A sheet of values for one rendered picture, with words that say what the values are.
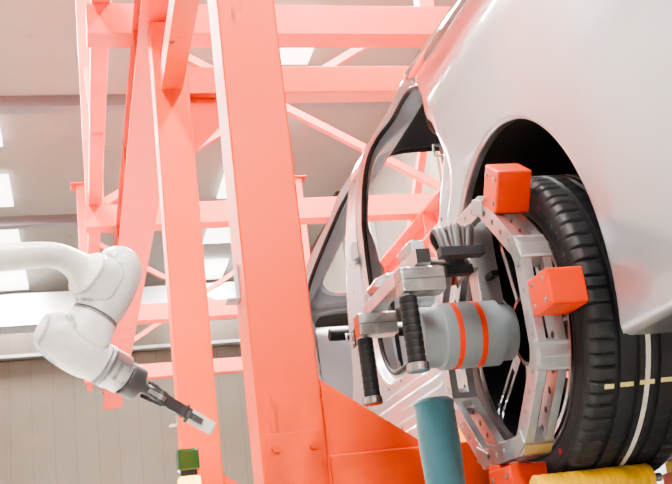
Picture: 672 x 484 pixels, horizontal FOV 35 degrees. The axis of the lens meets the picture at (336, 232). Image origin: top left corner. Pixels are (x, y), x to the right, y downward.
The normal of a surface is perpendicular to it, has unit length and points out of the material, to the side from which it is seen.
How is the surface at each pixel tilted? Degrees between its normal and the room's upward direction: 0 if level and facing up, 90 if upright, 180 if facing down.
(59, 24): 180
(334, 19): 90
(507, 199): 125
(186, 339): 90
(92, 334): 95
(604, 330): 104
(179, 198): 90
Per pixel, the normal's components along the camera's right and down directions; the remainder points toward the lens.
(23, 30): 0.12, 0.94
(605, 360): 0.25, 0.08
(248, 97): 0.21, -0.33
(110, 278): 0.63, -0.14
